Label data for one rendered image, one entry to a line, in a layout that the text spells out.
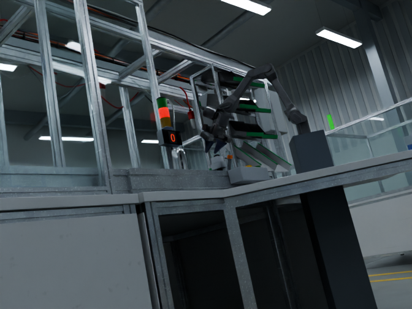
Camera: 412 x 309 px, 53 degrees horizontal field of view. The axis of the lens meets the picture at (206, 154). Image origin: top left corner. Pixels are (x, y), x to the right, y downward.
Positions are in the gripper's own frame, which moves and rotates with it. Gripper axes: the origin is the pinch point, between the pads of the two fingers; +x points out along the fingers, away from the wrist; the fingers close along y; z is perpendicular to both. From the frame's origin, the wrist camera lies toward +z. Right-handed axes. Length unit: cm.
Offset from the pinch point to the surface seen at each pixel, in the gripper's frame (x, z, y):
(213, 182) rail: 4.5, -29.8, 30.1
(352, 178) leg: -18, -71, 5
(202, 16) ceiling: -104, 549, -511
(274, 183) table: -6, -52, 24
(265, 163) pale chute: 2.6, -11.8, -33.6
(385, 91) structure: -91, 203, -765
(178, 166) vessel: 40, 65, -54
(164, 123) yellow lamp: -3.7, 16.3, 21.1
